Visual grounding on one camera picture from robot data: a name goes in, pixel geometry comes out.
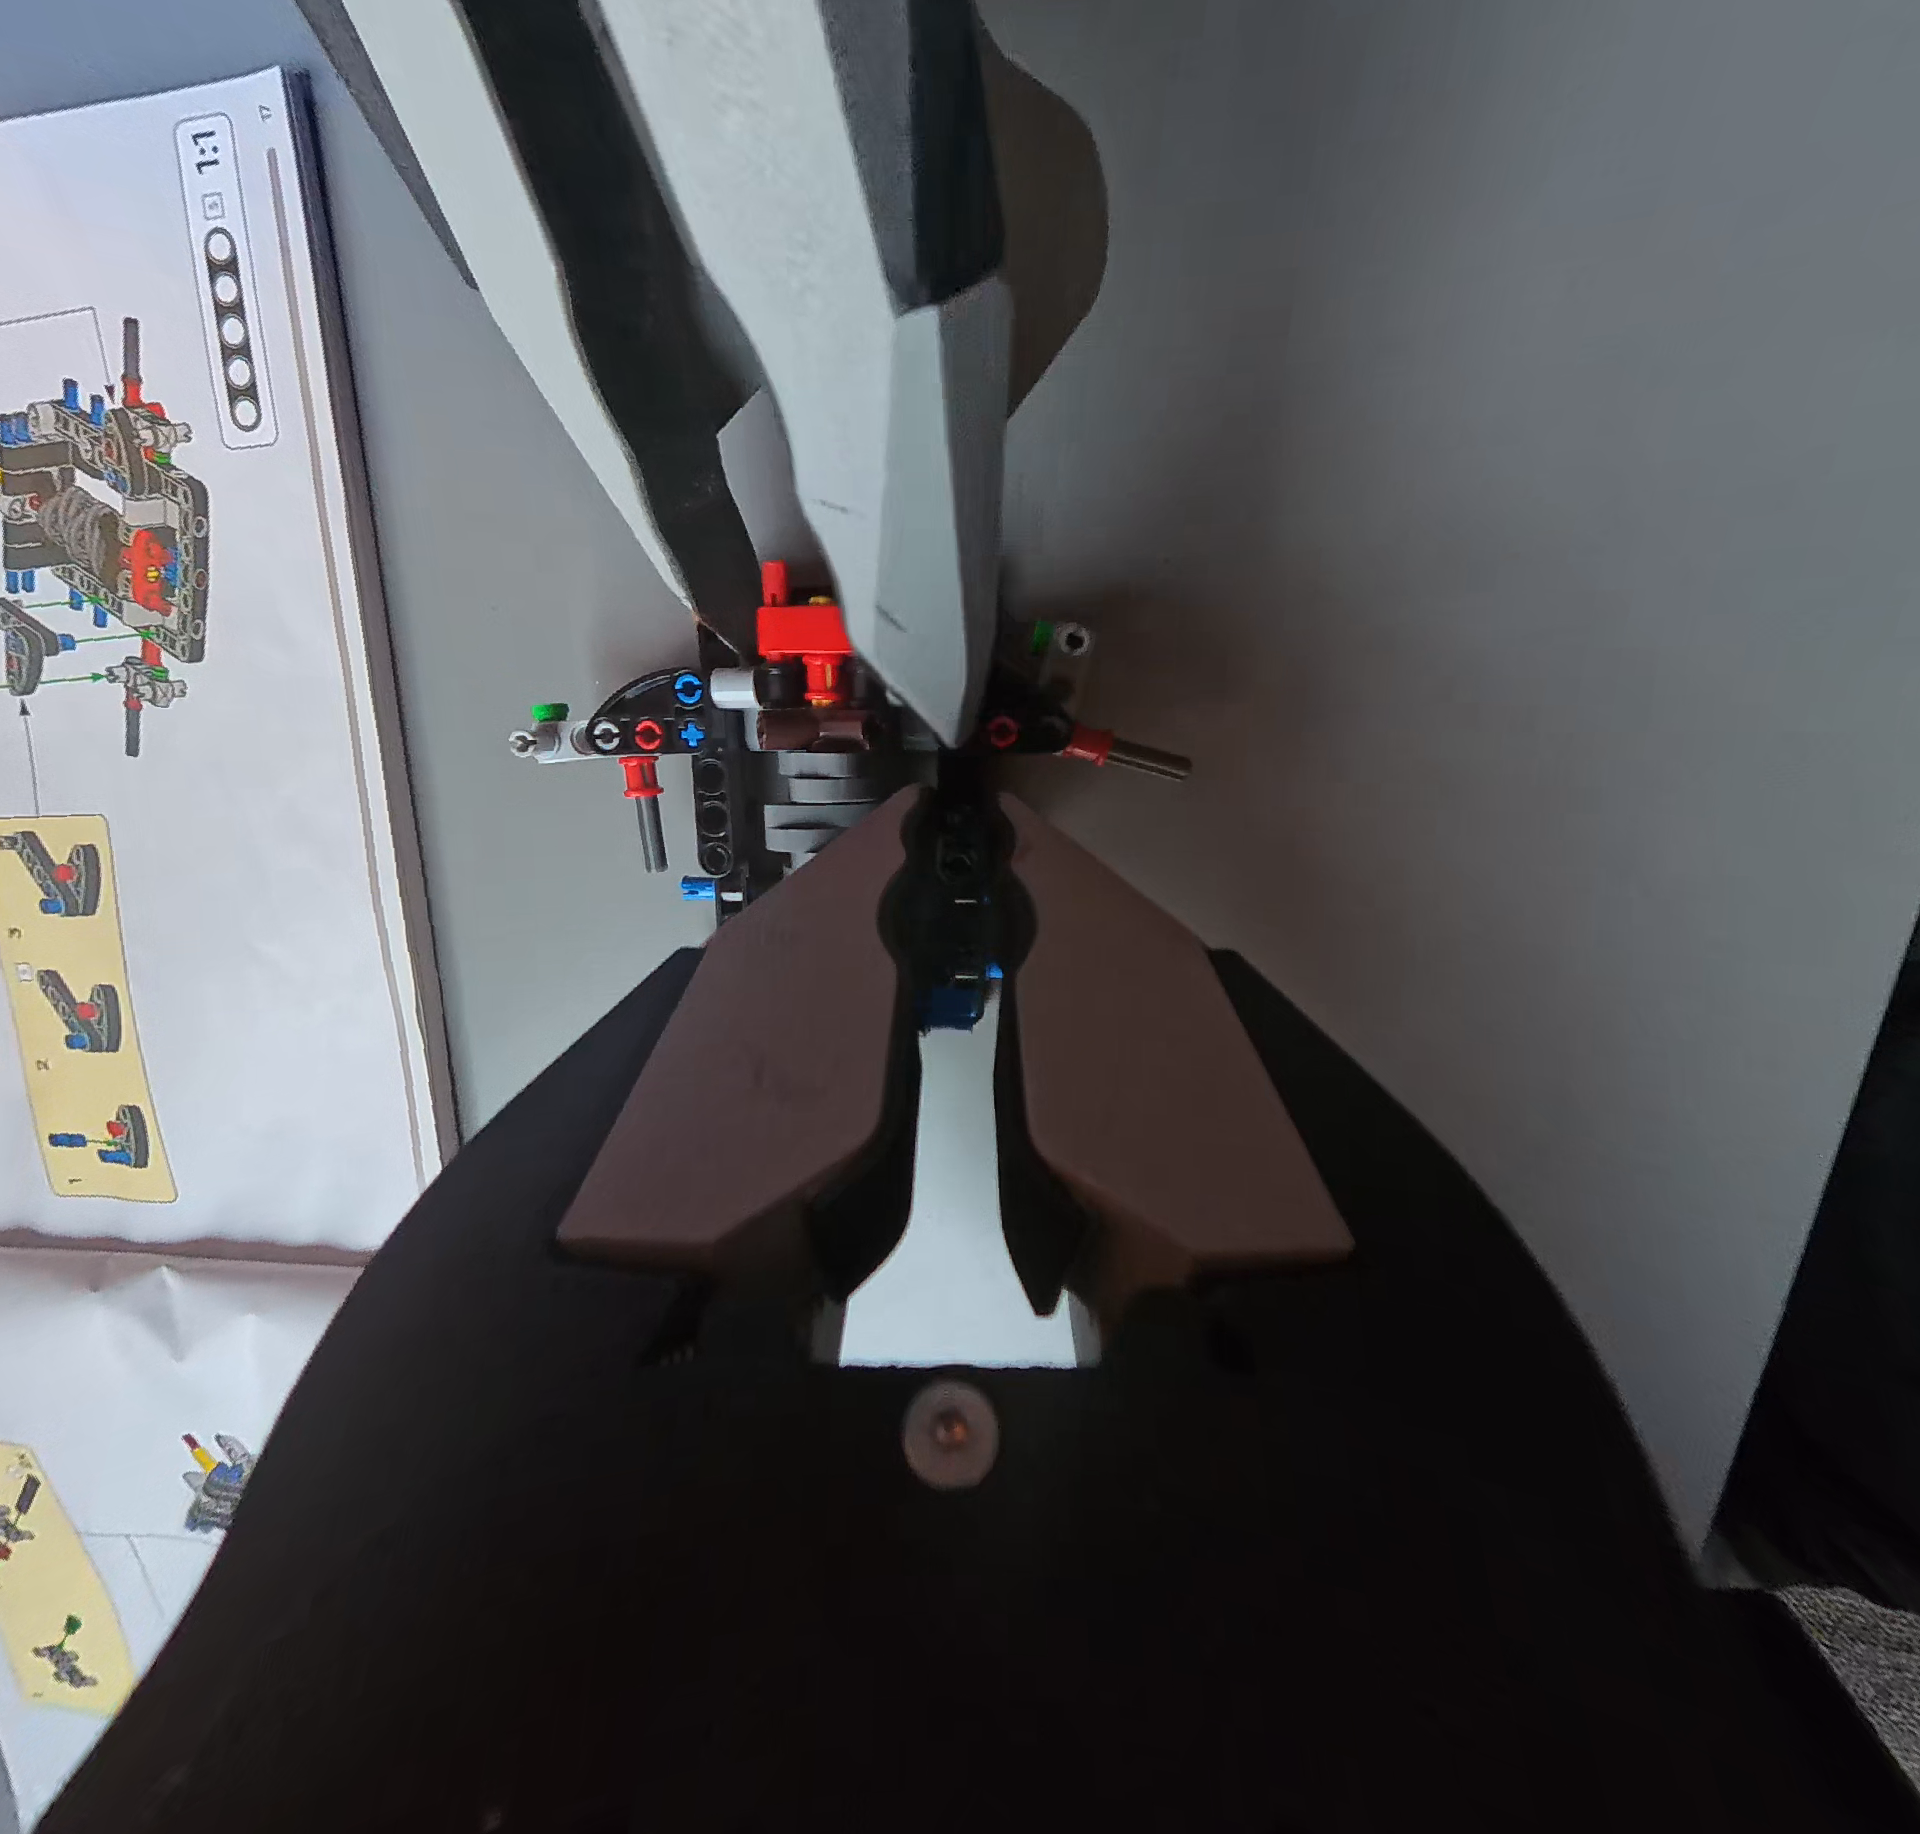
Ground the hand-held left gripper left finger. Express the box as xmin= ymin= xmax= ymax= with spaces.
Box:
xmin=554 ymin=784 xmax=925 ymax=1307

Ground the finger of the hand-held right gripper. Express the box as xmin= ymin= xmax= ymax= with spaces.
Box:
xmin=576 ymin=0 xmax=1026 ymax=749
xmin=300 ymin=0 xmax=770 ymax=631

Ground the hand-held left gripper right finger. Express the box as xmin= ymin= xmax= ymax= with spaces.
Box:
xmin=983 ymin=790 xmax=1356 ymax=1322

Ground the black frame lego assembly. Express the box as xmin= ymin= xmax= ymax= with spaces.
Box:
xmin=510 ymin=557 xmax=1198 ymax=999

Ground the open lego instruction booklet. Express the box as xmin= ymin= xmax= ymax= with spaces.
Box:
xmin=0 ymin=63 xmax=460 ymax=1834

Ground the person's right hand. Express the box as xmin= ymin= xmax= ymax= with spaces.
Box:
xmin=975 ymin=0 xmax=1117 ymax=413

